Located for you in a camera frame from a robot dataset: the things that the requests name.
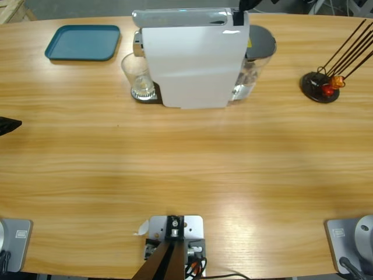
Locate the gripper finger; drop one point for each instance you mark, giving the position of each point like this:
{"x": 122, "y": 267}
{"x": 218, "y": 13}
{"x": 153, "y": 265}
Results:
{"x": 247, "y": 4}
{"x": 8, "y": 125}

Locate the grey coffee machine lever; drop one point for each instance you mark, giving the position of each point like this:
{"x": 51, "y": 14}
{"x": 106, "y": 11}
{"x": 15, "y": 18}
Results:
{"x": 180, "y": 17}

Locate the clear glass cup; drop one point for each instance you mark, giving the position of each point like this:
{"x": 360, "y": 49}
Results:
{"x": 137, "y": 73}

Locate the white capsule coffee machine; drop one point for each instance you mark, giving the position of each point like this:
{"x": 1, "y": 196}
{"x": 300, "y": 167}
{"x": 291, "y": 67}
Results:
{"x": 189, "y": 64}

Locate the red foil coffee capsule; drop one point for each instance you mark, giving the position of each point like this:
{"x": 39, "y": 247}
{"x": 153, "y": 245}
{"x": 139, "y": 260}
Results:
{"x": 329, "y": 90}

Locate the orange foil coffee capsule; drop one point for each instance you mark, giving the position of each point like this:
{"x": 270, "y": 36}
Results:
{"x": 338, "y": 81}

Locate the coffee machine drip tray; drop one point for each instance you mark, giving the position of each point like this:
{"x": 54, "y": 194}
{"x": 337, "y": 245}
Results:
{"x": 156, "y": 97}

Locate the clear water tank black lid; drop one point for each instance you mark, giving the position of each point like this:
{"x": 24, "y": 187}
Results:
{"x": 260, "y": 38}

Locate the black capsule holder with rods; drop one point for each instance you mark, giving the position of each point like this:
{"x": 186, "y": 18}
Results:
{"x": 310, "y": 86}

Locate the teal plastic tray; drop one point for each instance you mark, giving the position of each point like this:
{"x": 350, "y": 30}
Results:
{"x": 83, "y": 42}

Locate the white paper tab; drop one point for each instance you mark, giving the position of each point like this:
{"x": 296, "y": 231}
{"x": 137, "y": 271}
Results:
{"x": 141, "y": 229}

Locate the grey metal frame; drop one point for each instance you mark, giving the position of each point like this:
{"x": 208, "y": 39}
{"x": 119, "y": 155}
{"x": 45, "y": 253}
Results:
{"x": 320, "y": 6}

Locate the arm grey base plate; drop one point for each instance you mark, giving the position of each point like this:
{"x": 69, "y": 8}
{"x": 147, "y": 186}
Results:
{"x": 349, "y": 242}
{"x": 14, "y": 242}

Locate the white mount block dark post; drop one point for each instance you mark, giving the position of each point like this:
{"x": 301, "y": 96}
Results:
{"x": 192, "y": 227}

